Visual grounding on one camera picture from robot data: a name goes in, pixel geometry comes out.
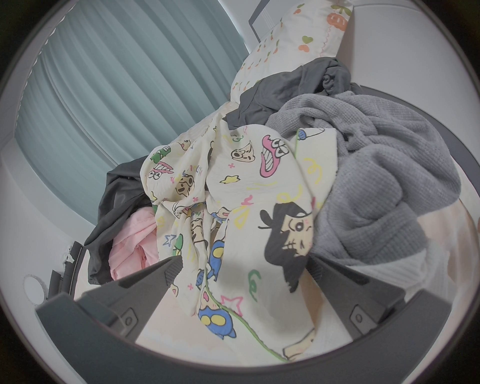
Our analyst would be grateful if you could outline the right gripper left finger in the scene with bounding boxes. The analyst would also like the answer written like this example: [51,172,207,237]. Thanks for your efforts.
[74,255,184,340]

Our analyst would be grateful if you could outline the bed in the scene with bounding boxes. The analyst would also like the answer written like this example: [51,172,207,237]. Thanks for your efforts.
[135,0,480,362]

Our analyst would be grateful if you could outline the white printed pillow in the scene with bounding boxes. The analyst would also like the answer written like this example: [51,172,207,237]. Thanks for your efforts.
[230,0,354,110]

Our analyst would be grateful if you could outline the blue-green curtain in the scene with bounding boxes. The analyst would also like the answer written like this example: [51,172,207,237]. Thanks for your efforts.
[15,0,249,226]

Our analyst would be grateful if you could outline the grey knit garment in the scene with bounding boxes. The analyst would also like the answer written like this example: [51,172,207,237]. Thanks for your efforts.
[265,90,463,268]

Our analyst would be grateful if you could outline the white printed pyjama top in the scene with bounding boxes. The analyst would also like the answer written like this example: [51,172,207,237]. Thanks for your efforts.
[140,100,339,363]

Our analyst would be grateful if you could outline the pink garment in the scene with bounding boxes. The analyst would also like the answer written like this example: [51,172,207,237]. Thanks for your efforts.
[108,207,163,283]

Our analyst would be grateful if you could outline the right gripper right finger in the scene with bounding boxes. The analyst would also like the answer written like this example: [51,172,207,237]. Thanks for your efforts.
[307,254,409,343]

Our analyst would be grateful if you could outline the black garment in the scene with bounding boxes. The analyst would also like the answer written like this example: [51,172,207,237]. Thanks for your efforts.
[84,159,159,286]
[223,56,363,130]

